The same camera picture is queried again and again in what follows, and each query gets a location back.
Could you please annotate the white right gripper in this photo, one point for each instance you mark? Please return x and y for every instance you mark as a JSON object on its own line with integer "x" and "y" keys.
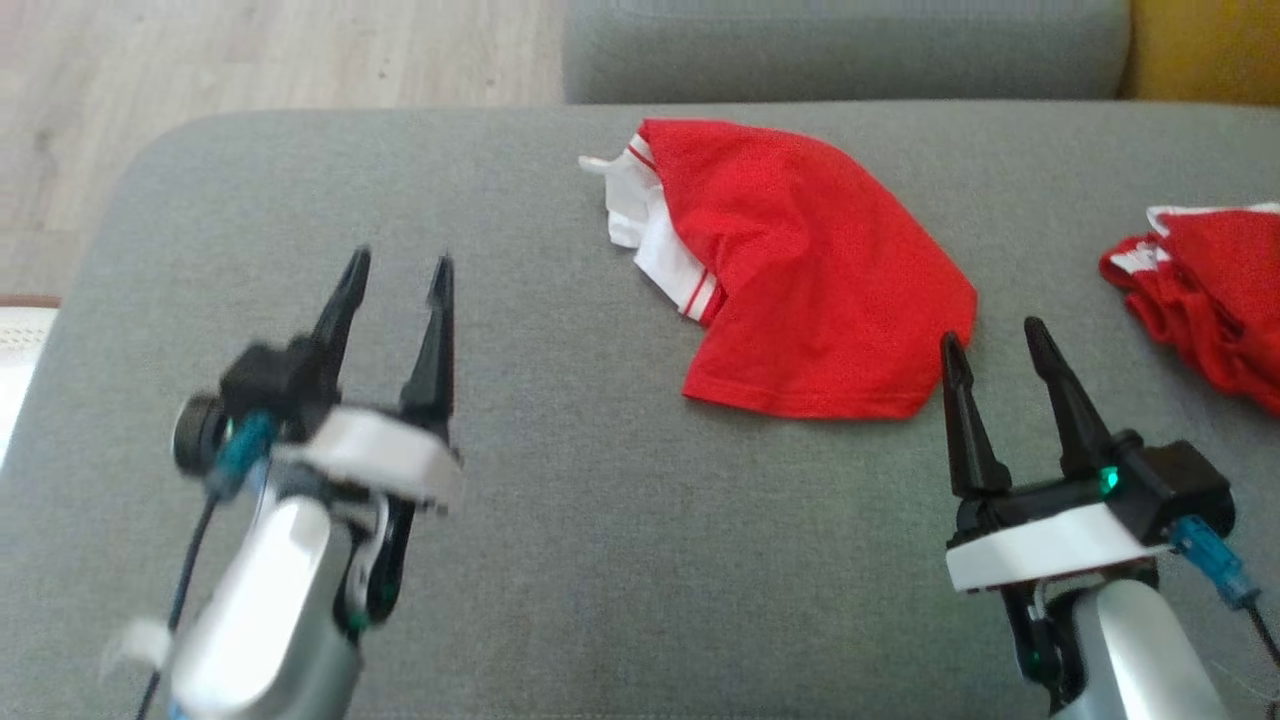
{"x": 1050, "y": 545}

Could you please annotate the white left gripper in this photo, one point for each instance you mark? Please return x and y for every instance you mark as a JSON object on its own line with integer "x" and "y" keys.
{"x": 390, "y": 455}

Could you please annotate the red shorts with white trim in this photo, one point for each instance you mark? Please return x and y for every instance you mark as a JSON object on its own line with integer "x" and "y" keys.
{"x": 1210, "y": 290}

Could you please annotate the red basketball jersey white sleeves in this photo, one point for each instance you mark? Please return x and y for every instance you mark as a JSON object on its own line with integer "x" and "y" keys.
{"x": 820, "y": 280}

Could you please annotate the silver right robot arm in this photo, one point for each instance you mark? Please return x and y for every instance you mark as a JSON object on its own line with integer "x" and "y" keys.
{"x": 1140, "y": 660}

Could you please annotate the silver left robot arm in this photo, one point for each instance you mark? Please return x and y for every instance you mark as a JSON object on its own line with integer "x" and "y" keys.
{"x": 270, "y": 620}

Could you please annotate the grey fabric sofa seat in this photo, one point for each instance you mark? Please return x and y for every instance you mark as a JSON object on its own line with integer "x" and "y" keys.
{"x": 640, "y": 560}

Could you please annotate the white floor rug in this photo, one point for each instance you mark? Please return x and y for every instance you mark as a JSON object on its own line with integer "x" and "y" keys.
{"x": 22, "y": 370}

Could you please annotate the grey sofa back cushion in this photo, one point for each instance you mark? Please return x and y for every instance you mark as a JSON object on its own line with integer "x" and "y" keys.
{"x": 850, "y": 50}

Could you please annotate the yellow cushion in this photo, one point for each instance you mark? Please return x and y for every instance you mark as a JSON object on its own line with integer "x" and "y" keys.
{"x": 1210, "y": 45}

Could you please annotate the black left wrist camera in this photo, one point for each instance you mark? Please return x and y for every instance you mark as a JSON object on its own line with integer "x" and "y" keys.
{"x": 270, "y": 385}

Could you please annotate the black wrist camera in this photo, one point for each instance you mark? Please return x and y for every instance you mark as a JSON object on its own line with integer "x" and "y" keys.
{"x": 270, "y": 385}
{"x": 1175, "y": 485}

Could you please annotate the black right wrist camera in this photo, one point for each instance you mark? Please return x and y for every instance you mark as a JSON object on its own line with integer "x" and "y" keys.
{"x": 1175, "y": 485}

